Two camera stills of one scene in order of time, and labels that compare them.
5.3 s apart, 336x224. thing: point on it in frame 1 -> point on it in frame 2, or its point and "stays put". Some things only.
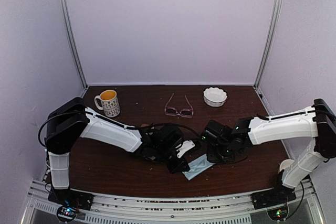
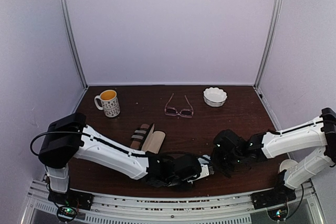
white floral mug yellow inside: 111,106 stays put
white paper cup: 285,163 stays put
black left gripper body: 172,167 -> 171,183
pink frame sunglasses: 173,111 stays put
